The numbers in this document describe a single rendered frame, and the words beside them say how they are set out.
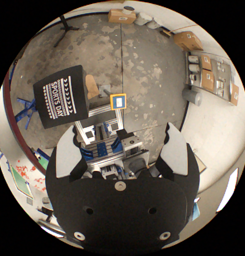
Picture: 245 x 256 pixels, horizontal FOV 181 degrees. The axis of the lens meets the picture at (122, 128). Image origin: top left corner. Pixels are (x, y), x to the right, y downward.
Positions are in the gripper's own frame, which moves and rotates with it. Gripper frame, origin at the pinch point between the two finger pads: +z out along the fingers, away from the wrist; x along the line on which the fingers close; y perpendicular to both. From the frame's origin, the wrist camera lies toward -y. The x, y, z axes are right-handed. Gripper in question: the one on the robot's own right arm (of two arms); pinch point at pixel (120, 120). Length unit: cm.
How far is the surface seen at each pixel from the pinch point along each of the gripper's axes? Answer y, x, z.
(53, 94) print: -5, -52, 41
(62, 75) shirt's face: -18, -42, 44
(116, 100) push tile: 10, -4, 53
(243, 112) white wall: -31, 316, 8
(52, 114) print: 10, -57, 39
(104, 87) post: 5, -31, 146
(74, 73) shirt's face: -16, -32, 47
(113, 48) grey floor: -75, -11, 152
